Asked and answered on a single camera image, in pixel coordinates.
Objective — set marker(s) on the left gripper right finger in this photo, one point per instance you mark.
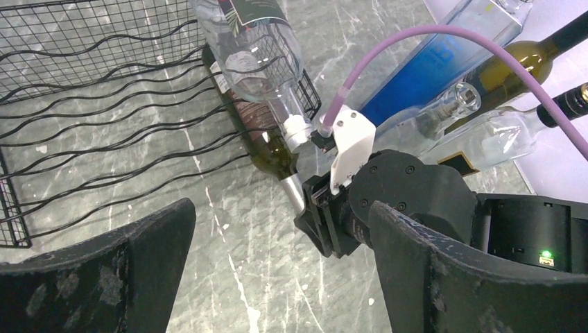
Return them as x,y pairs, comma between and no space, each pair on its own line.
433,283

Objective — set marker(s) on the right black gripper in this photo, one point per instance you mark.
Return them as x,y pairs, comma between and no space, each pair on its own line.
431,194

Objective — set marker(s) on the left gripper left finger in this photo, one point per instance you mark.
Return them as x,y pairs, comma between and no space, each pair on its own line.
124,280

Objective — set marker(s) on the clear round labelled bottle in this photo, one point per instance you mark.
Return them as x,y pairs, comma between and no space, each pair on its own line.
260,57

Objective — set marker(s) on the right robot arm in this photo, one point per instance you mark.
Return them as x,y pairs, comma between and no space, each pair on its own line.
532,230

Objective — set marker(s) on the clear slim empty bottle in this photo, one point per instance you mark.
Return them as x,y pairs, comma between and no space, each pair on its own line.
417,130

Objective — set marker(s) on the clear bottle black cap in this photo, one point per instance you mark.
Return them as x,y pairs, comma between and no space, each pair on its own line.
493,138

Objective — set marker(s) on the tall blue square bottle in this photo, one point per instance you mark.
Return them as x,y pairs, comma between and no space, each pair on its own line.
440,60

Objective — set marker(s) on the black wire wine rack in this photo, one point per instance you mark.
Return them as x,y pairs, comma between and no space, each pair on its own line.
103,104

